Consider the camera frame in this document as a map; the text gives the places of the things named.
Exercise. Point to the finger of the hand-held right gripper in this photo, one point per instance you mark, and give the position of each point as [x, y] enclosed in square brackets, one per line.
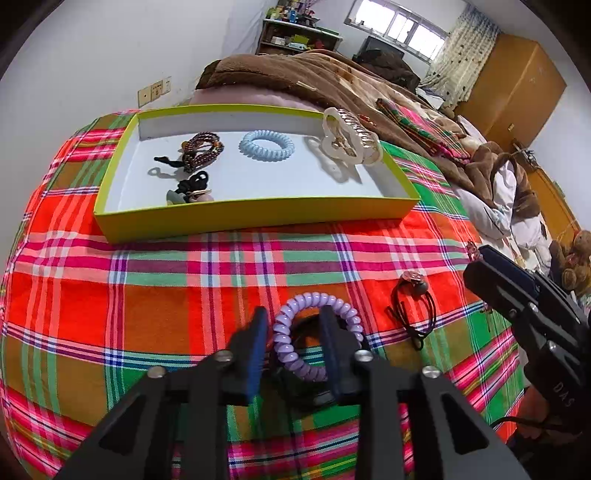
[494, 288]
[508, 270]

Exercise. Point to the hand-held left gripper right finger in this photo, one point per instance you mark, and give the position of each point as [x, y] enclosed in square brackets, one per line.
[330, 344]

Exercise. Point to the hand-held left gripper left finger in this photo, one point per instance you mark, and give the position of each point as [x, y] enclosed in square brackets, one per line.
[256, 357]

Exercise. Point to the yellow-green cardboard box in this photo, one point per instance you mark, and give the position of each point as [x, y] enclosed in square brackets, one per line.
[277, 180]

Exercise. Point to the large translucent hair claw clip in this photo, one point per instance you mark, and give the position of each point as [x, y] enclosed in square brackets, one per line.
[358, 138]

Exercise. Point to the person's right hand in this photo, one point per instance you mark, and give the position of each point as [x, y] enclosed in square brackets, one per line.
[535, 408]

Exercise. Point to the white quilt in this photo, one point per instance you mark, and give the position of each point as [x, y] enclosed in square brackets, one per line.
[489, 212]

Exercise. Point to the brown teddy bear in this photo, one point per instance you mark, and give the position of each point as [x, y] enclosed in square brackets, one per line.
[575, 263]

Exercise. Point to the plaid bedsheet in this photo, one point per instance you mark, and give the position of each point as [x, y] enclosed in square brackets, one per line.
[138, 286]

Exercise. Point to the folded plaid cloth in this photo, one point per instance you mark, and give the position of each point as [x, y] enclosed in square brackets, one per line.
[415, 122]

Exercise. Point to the wooden wardrobe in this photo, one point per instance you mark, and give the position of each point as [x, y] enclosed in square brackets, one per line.
[512, 87]

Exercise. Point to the patterned curtain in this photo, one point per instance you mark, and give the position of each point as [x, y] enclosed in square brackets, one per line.
[461, 50]

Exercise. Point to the dark clothing pile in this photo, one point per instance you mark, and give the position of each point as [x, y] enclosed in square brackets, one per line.
[392, 64]

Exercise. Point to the pink pillow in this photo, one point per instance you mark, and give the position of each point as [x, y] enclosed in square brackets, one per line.
[254, 99]

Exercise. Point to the black monitor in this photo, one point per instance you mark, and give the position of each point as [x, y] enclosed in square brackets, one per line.
[378, 46]

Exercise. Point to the window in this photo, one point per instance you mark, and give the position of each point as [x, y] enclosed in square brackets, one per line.
[397, 25]

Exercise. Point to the brown fleece blanket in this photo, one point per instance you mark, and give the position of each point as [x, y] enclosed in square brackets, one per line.
[286, 74]

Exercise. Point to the wooden shelf unit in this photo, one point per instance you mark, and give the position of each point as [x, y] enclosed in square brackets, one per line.
[295, 41]

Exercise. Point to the bottles on shelf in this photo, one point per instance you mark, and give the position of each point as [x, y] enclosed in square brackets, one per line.
[295, 10]

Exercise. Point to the wooden bed frame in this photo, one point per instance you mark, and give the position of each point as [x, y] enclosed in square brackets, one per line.
[554, 203]

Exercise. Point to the wall outlet panel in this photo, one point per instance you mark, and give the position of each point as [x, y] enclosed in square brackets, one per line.
[154, 92]

